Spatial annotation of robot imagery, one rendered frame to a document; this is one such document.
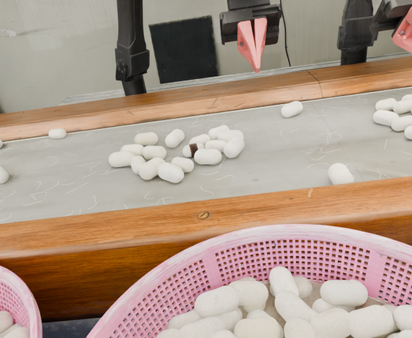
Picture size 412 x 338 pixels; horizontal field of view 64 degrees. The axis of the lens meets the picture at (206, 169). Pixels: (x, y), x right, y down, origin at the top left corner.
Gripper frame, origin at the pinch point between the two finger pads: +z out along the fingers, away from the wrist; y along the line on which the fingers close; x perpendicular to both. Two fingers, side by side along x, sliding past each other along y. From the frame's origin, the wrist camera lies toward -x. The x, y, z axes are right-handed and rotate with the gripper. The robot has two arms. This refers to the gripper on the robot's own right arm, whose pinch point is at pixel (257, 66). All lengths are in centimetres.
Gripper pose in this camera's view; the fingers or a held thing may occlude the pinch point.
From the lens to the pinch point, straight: 57.2
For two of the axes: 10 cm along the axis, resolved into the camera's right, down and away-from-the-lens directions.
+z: 0.9, 9.4, -3.4
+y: 9.9, -1.2, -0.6
